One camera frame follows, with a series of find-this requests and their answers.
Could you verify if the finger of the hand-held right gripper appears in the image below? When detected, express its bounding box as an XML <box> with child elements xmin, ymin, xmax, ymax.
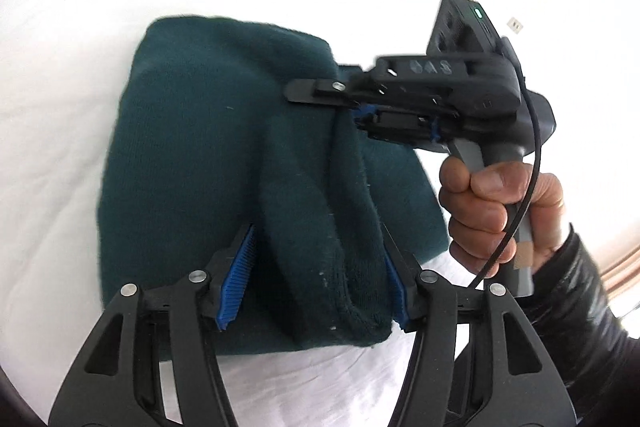
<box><xmin>284</xmin><ymin>77</ymin><xmax>368</xmax><ymax>112</ymax></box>
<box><xmin>352</xmin><ymin>104</ymin><xmax>445</xmax><ymax>152</ymax></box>

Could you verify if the dark green knit garment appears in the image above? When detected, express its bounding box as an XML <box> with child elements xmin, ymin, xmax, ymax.
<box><xmin>96</xmin><ymin>14</ymin><xmax>449</xmax><ymax>355</ymax></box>

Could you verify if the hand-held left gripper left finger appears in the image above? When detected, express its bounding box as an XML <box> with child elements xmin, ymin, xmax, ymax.
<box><xmin>47</xmin><ymin>223</ymin><xmax>258</xmax><ymax>427</ymax></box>

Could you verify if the bed with white sheet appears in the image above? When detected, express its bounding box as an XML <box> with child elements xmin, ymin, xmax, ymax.
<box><xmin>0</xmin><ymin>0</ymin><xmax>640</xmax><ymax>427</ymax></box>

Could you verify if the person's right hand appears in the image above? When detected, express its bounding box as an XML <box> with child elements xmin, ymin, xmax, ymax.
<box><xmin>439</xmin><ymin>154</ymin><xmax>566</xmax><ymax>280</ymax></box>

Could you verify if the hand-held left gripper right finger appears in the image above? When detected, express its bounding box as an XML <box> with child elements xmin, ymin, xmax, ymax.
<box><xmin>380</xmin><ymin>227</ymin><xmax>576</xmax><ymax>427</ymax></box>

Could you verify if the black cable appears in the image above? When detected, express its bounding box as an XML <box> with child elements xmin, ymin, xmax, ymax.
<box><xmin>469</xmin><ymin>37</ymin><xmax>543</xmax><ymax>293</ymax></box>

